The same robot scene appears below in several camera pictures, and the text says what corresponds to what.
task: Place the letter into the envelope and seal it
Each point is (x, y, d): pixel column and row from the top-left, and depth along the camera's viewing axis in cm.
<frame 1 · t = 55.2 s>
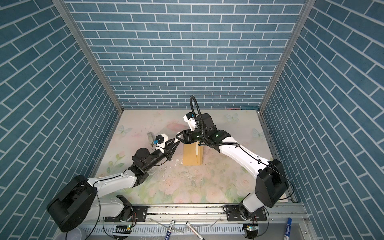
left hand: (177, 141, 77), fingers open
right hand: (177, 134, 76), fingers open
brown kraft envelope: (190, 157, 97), on the table
grey stapler: (150, 135, 104), point 3 cm above the table

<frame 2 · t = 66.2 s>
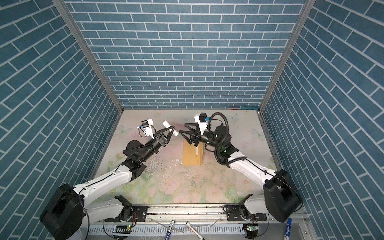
left hand: (174, 129, 69), fingers open
right hand: (180, 128, 69), fingers open
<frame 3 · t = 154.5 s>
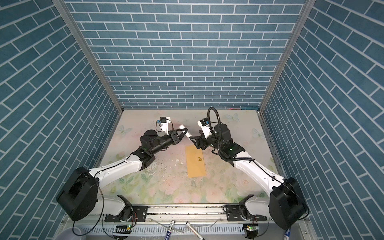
left hand: (186, 131, 75), fingers open
right hand: (193, 133, 78), fingers open
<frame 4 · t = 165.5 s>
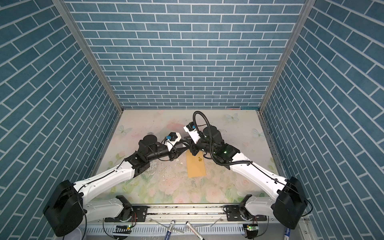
left hand: (185, 144, 75), fingers open
right hand: (181, 138, 73), fingers closed
